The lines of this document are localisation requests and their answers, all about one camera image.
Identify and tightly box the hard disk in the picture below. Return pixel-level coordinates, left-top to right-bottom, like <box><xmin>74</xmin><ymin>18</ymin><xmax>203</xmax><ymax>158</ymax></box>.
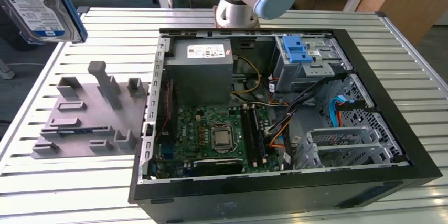
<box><xmin>0</xmin><ymin>0</ymin><xmax>89</xmax><ymax>45</ymax></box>

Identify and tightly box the metal disk bay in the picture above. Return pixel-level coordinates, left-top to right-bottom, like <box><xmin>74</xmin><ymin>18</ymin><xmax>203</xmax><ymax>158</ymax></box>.
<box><xmin>306</xmin><ymin>126</ymin><xmax>399</xmax><ymax>168</ymax></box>

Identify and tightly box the grey power supply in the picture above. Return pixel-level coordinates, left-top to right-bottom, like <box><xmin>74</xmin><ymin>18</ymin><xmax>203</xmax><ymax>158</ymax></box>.
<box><xmin>165</xmin><ymin>39</ymin><xmax>235</xmax><ymax>106</ymax></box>

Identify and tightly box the green motherboard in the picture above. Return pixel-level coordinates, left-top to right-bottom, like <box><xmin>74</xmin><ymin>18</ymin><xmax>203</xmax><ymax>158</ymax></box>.
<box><xmin>154</xmin><ymin>104</ymin><xmax>285</xmax><ymax>176</ymax></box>

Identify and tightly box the CPU socket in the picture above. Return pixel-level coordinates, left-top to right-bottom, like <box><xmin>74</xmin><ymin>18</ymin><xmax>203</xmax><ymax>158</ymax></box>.
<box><xmin>209</xmin><ymin>123</ymin><xmax>237</xmax><ymax>154</ymax></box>

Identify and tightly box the silver CPU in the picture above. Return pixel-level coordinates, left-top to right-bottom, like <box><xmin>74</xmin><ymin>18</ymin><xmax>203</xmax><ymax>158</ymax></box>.
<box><xmin>213</xmin><ymin>130</ymin><xmax>233</xmax><ymax>147</ymax></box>

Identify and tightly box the black graphics card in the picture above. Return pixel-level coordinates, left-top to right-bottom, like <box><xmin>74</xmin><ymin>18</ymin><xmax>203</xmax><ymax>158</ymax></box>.
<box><xmin>191</xmin><ymin>157</ymin><xmax>245</xmax><ymax>176</ymax></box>

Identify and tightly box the blue drive bay latch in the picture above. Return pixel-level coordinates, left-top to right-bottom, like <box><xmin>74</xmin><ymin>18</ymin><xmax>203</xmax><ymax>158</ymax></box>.
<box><xmin>282</xmin><ymin>36</ymin><xmax>313</xmax><ymax>64</ymax></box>

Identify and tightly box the grey optical drive cage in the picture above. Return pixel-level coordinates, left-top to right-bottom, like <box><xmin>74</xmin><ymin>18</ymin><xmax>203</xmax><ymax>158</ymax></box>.
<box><xmin>273</xmin><ymin>35</ymin><xmax>354</xmax><ymax>93</ymax></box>

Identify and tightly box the grey parts rack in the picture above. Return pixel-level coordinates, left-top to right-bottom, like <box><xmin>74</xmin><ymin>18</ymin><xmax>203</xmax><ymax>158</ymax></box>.
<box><xmin>31</xmin><ymin>61</ymin><xmax>150</xmax><ymax>159</ymax></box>

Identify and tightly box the black PC case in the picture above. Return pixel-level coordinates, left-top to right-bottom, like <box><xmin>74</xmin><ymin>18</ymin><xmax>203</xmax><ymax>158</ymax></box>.
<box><xmin>129</xmin><ymin>27</ymin><xmax>445</xmax><ymax>222</ymax></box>

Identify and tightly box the black mesh bin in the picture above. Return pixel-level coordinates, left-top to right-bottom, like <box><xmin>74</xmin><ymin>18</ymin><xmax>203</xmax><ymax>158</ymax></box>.
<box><xmin>7</xmin><ymin>32</ymin><xmax>42</xmax><ymax>52</ymax></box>

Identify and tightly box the grey furniture foot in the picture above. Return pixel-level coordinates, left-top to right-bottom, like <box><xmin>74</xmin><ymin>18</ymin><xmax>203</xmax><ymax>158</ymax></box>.
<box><xmin>0</xmin><ymin>58</ymin><xmax>17</xmax><ymax>80</ymax></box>

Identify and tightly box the wooden cabinet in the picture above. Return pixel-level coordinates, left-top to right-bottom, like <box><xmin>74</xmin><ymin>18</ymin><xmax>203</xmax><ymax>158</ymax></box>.
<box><xmin>357</xmin><ymin>0</ymin><xmax>448</xmax><ymax>44</ymax></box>

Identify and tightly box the yellow wire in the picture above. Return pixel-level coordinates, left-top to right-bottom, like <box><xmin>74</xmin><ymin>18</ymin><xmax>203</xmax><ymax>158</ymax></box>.
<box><xmin>231</xmin><ymin>55</ymin><xmax>263</xmax><ymax>95</ymax></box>

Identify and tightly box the red orange wire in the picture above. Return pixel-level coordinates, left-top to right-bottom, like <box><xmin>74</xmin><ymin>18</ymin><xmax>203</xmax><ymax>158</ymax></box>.
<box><xmin>269</xmin><ymin>95</ymin><xmax>291</xmax><ymax>106</ymax></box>

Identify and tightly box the black wire bundle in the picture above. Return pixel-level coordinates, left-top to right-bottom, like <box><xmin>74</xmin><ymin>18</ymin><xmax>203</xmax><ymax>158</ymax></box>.
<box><xmin>270</xmin><ymin>73</ymin><xmax>354</xmax><ymax>135</ymax></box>

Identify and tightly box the blue wire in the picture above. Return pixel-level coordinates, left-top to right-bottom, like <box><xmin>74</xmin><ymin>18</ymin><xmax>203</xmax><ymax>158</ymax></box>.
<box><xmin>329</xmin><ymin>97</ymin><xmax>355</xmax><ymax>129</ymax></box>

